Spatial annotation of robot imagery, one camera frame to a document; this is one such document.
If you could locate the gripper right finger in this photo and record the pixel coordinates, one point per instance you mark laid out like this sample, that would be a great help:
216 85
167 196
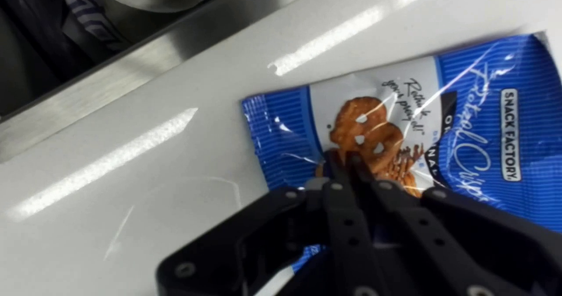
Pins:
474 239

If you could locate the blue and white snack packet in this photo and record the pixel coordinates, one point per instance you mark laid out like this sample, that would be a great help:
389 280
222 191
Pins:
483 111

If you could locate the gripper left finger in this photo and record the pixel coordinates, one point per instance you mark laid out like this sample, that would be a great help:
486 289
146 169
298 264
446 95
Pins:
272 225

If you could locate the blue white patterned bag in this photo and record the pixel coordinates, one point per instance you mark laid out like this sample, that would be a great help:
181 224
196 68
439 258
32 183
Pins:
90 15

